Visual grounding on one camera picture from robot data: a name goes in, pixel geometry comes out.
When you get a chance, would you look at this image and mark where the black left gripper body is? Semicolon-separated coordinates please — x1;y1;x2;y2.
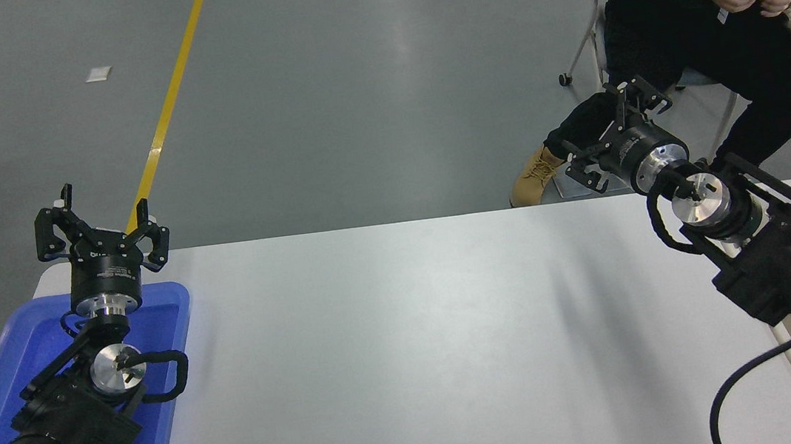
63;225;149;305

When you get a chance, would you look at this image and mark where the grey white office chair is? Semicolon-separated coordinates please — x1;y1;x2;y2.
549;0;746;158

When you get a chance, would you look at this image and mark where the blue plastic tray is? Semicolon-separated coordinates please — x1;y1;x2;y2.
0;278;207;444

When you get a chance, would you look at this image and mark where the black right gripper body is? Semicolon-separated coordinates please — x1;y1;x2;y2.
597;113;684;194

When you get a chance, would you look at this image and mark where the clear floor plate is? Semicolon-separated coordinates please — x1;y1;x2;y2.
552;169;590;201

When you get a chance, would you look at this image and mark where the person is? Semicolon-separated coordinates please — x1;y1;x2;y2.
487;0;791;209

